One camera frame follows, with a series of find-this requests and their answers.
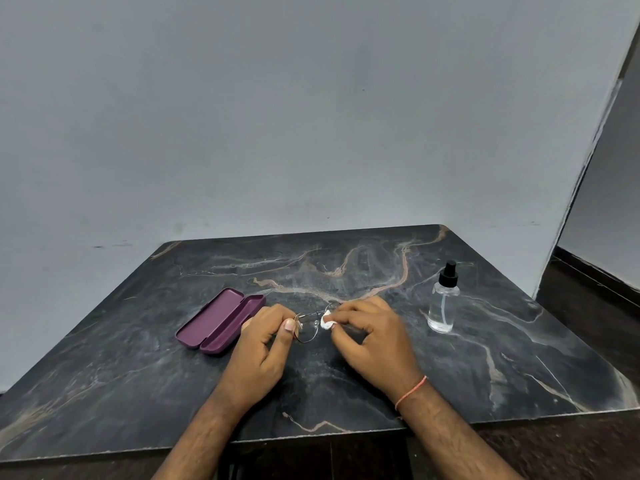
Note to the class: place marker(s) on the person's left hand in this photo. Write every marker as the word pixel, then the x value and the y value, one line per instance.
pixel 252 364

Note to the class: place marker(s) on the person's right hand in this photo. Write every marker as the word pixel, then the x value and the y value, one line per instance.
pixel 385 349

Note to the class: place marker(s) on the metal frame eyeglasses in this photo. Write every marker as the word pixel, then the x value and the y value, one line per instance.
pixel 309 332

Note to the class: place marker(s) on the person's left forearm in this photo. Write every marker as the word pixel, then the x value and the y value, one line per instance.
pixel 195 449

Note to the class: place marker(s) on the maroon glasses case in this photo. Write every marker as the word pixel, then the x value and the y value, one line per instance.
pixel 217 319

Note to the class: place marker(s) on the white cleaning cloth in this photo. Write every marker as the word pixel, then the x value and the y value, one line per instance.
pixel 327 319

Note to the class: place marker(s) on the person's right forearm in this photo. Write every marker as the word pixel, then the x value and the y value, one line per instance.
pixel 455 444

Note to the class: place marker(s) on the clear spray bottle black cap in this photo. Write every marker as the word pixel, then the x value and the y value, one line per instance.
pixel 443 309

